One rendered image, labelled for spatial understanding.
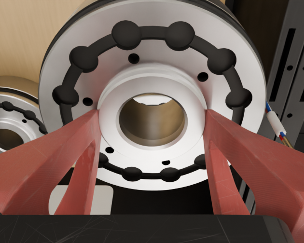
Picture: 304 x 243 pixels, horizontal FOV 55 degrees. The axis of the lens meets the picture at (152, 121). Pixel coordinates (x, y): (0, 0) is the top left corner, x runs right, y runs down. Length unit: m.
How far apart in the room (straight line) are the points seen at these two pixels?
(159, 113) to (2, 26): 0.18
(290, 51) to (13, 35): 0.22
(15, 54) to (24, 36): 0.02
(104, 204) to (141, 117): 0.19
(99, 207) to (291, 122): 0.21
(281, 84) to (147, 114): 0.08
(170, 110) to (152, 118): 0.01
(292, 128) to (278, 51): 0.06
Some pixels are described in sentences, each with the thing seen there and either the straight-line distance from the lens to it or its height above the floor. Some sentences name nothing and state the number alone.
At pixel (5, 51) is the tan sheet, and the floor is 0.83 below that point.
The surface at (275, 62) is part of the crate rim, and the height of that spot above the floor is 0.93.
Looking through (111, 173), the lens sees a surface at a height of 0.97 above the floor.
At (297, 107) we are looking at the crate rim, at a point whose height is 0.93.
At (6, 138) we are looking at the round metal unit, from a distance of 0.34.
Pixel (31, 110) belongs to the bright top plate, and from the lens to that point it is 0.29.
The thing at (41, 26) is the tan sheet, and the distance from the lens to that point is 0.28.
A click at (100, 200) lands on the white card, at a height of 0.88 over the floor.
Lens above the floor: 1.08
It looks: 53 degrees down
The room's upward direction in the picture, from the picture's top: 179 degrees counter-clockwise
